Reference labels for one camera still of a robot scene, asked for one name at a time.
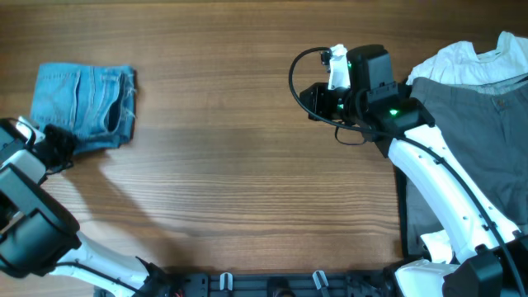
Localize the light blue denim jeans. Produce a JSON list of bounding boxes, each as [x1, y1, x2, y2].
[[30, 63, 136, 154]]

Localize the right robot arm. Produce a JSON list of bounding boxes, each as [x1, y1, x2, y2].
[[294, 45, 527, 296]]

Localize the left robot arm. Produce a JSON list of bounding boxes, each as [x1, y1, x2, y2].
[[1, 118, 174, 296]]

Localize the black garment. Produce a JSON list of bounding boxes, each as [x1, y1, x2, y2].
[[394, 167, 409, 257]]

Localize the white cloth garment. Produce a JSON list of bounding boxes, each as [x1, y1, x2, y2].
[[407, 31, 527, 85]]

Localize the grey garment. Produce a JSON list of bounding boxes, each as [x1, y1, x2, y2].
[[411, 75, 527, 233]]

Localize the black right camera cable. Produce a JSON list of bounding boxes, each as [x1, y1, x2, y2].
[[287, 45, 528, 297]]

